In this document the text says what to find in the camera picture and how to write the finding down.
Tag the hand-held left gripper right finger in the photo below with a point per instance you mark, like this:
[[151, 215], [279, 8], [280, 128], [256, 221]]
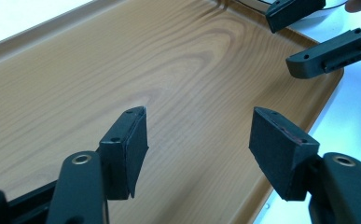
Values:
[[277, 152]]

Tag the wood-grain tray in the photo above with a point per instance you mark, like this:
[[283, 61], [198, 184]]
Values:
[[175, 77]]

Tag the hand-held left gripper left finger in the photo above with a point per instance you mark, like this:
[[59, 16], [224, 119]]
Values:
[[125, 155]]

